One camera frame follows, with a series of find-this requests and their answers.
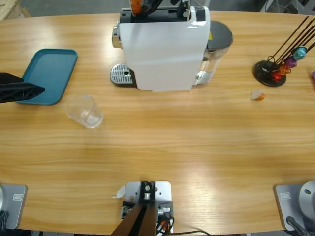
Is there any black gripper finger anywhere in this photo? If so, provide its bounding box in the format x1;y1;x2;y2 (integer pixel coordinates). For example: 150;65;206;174
0;83;46;104
143;0;163;13
0;72;24;87

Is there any clear glass cup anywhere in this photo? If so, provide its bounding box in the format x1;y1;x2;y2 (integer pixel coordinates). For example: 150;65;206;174
65;94;104;129

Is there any white capsule coffee machine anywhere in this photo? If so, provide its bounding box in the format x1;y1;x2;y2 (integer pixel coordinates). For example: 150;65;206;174
112;0;211;93

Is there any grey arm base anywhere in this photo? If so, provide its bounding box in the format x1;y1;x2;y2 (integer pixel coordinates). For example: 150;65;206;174
274;181;315;232
0;183;29;230

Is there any gold orange coffee capsule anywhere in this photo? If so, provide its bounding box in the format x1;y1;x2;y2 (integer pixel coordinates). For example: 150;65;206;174
278;63;292;76

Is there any purple coffee capsule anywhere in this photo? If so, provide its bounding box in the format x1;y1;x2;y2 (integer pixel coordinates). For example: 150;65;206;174
286;56;299;68

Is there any teal coffee capsule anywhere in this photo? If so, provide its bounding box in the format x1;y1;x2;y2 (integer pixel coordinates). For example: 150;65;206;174
294;47;308;60

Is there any teal plastic tray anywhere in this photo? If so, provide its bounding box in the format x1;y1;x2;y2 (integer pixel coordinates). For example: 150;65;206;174
15;48;79;106

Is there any metal drip tray grille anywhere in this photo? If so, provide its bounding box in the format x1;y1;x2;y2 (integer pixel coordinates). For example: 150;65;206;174
110;63;137;88

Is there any grey metal stool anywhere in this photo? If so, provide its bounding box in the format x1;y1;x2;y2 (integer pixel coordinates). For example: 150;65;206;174
259;0;279;13

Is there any black capsule holder with rods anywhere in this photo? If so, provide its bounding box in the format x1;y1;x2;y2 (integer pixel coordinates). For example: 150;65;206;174
252;16;315;87

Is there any white paper tag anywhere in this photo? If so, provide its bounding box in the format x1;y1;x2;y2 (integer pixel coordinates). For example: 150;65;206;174
112;185;126;199

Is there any black base cable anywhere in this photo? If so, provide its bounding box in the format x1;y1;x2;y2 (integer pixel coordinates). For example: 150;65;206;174
286;215;310;236
0;210;10;230

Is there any white mount block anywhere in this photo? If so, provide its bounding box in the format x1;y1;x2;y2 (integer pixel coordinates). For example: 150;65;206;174
122;181;175;234

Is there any dark camera post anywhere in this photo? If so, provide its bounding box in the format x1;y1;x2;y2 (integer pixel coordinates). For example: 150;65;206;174
110;181;158;236

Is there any orange white wire bundle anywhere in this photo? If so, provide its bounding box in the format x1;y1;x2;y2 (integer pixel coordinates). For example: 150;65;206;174
155;216;176;234

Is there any thin black cable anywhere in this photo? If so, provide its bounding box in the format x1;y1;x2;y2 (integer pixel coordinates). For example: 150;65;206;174
172;230;212;236

